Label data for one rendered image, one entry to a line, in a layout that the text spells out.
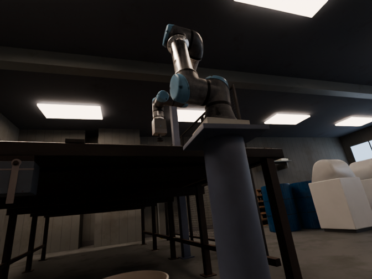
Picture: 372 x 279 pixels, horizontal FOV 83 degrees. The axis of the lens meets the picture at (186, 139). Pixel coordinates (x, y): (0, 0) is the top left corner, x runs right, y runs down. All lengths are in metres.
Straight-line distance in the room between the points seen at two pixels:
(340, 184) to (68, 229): 5.77
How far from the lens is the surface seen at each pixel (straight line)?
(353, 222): 4.43
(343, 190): 4.42
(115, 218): 5.87
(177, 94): 0.87
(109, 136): 6.27
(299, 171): 9.30
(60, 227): 6.17
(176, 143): 3.31
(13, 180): 1.00
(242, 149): 0.83
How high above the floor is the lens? 0.59
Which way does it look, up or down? 19 degrees up
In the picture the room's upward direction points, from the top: 6 degrees counter-clockwise
